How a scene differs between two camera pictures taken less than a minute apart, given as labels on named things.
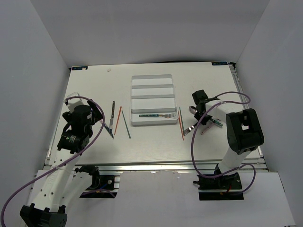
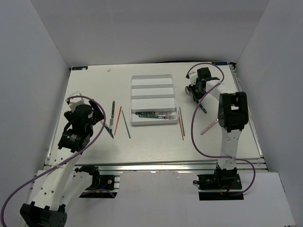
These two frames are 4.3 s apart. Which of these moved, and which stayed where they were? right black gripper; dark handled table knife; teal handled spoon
Moved: teal handled spoon; right black gripper
Stayed: dark handled table knife
